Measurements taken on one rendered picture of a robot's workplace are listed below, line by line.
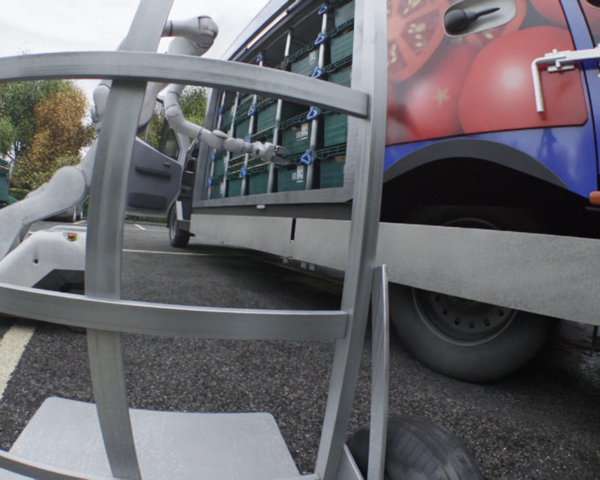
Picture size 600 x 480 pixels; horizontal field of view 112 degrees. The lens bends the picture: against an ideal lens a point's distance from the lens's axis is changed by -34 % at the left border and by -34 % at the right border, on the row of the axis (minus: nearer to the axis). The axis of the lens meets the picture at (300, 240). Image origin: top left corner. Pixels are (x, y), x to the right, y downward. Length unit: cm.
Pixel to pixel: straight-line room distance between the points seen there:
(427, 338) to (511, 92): 86
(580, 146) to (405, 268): 67
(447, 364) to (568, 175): 71
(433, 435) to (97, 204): 42
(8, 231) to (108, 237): 105
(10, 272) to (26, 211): 26
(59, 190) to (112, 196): 99
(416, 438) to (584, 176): 73
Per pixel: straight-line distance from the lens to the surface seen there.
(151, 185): 435
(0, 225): 136
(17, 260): 119
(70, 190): 130
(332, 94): 35
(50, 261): 116
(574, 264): 86
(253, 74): 33
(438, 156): 103
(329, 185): 164
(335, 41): 203
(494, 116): 98
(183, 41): 156
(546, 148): 92
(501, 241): 90
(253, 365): 103
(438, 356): 114
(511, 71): 103
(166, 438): 70
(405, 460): 34
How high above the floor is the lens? 45
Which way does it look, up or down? 2 degrees down
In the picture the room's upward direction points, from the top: 6 degrees clockwise
